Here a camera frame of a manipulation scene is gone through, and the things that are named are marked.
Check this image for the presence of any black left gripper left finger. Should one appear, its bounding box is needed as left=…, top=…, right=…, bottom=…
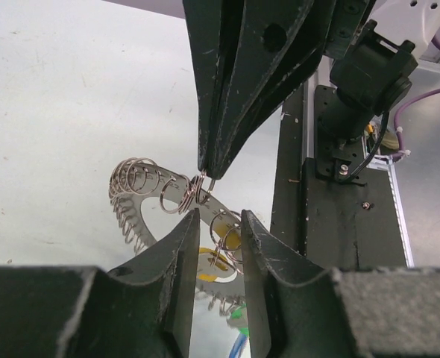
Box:
left=0, top=210, right=200, bottom=357

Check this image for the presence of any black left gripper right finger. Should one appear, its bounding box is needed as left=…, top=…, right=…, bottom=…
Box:
left=241, top=210, right=440, bottom=357

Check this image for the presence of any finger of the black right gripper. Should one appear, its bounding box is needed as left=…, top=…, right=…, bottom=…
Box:
left=212, top=1, right=336, bottom=179
left=183, top=1, right=244, bottom=178

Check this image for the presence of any green key tag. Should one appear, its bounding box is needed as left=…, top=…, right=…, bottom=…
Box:
left=227, top=304, right=249, bottom=337

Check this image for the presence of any metal disc keyring holder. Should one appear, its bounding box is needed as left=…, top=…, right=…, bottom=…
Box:
left=108, top=157, right=245, bottom=317

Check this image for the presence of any yellow key tag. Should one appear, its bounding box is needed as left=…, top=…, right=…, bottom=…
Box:
left=197, top=226, right=243, bottom=283

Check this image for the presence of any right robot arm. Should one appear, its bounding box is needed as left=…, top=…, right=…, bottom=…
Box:
left=183, top=1, right=440, bottom=180

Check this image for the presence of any blue key tag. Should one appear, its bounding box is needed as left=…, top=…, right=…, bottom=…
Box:
left=228, top=332, right=249, bottom=358

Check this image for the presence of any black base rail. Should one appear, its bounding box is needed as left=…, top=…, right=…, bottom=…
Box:
left=270, top=75, right=407, bottom=269

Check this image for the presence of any grey slotted cable duct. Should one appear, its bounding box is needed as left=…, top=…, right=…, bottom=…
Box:
left=385, top=157, right=415, bottom=268

